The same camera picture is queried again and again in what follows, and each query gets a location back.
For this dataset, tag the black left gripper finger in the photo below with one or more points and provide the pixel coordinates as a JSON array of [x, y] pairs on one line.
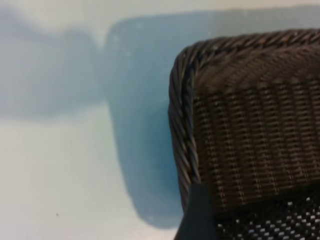
[[197, 215]]

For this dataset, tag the dark brown wicker basket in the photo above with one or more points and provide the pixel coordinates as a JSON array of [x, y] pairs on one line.
[[255, 130]]

